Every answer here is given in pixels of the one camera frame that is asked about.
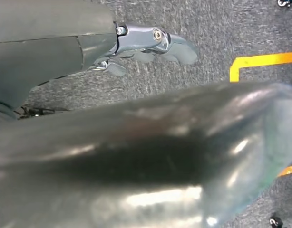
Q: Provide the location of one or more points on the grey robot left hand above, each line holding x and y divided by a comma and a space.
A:
136, 157

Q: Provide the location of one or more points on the black caster wheel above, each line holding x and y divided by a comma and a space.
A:
275, 222
282, 2

